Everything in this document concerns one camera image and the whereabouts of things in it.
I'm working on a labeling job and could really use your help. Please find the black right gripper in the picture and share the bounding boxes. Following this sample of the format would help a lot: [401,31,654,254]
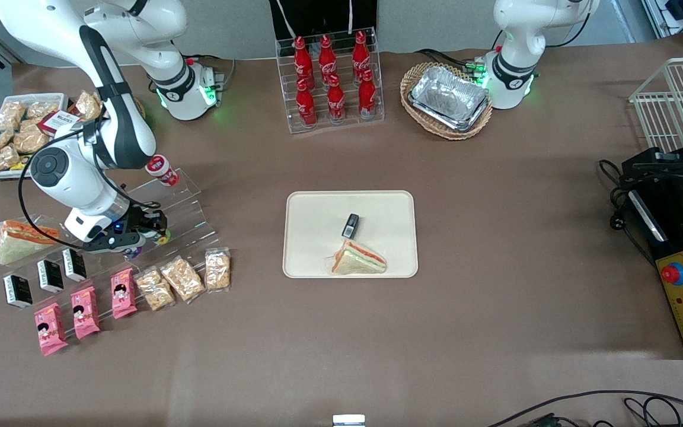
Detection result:
[117,203,169,239]

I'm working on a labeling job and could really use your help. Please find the grey right arm base connector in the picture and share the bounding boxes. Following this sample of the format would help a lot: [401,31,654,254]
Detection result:
[199,56,237,106]

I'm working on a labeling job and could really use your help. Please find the red lid gum canister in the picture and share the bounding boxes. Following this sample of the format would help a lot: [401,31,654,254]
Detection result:
[145,154,180,187]

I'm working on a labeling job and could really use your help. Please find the white rectangular plastic tray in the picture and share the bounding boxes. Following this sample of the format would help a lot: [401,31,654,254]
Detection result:
[0,93,71,179]

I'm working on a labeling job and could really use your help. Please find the cream plastic serving tray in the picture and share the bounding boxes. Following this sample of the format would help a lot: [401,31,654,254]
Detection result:
[282,190,419,279]

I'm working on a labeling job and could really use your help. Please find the aluminium foil tray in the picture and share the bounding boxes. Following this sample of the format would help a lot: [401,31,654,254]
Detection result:
[407,65,491,132]

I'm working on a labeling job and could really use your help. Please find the clear acrylic stepped stand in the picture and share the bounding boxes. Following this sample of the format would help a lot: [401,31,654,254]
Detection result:
[0,168,224,297]

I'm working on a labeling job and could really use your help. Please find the silver metal bar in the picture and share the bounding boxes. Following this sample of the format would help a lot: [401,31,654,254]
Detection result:
[628,190,668,243]

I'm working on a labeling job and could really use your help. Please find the pink snack pack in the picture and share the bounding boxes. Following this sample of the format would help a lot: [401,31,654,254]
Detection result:
[34,302,69,356]
[110,268,139,320]
[70,286,101,340]

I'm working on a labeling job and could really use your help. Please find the black yellow control box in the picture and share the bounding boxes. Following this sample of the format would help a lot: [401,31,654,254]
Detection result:
[622,151,683,360]

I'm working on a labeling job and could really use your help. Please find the wrapped triangle sandwich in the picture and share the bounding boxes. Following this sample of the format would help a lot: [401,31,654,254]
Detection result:
[0,218,62,266]
[327,239,388,276]

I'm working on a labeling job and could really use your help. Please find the red cookie box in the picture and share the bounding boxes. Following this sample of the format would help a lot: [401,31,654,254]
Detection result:
[39,111,84,137]

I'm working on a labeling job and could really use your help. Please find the dark brown wicker basket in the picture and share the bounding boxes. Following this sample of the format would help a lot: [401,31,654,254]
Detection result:
[66,90,146,125]

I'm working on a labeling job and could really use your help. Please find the red cola bottle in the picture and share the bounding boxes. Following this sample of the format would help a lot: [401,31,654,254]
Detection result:
[318,34,339,84]
[352,30,372,78]
[326,74,346,123]
[293,36,315,90]
[358,69,378,119]
[296,79,318,128]

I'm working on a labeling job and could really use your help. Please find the clear acrylic bottle rack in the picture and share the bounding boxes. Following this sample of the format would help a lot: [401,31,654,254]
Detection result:
[275,27,385,135]

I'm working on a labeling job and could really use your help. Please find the light wicker basket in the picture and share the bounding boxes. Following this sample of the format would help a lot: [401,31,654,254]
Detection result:
[400,62,493,141]

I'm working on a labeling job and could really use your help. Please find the black equipment cabinet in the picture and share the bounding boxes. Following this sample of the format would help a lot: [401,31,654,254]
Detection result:
[269,0,379,42]

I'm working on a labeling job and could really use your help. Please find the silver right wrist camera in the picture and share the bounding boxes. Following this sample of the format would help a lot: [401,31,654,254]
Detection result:
[84,232,145,254]

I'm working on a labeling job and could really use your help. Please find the white wire basket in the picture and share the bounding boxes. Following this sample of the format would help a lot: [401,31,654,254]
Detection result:
[629,56,683,155]

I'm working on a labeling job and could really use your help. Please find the black cable with plug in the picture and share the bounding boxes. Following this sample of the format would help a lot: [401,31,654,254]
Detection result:
[599,159,658,267]

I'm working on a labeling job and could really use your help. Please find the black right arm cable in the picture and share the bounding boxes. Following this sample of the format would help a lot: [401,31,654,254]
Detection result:
[18,122,161,243]

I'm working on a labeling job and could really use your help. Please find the aluminium frame rack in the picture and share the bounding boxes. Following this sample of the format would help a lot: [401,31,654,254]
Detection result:
[641,0,683,49]

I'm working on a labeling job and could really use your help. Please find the black floor cables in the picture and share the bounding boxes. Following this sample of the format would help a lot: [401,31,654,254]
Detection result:
[489,390,683,427]

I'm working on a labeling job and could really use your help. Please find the black left arm base cable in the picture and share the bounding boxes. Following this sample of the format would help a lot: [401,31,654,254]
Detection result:
[416,47,490,87]

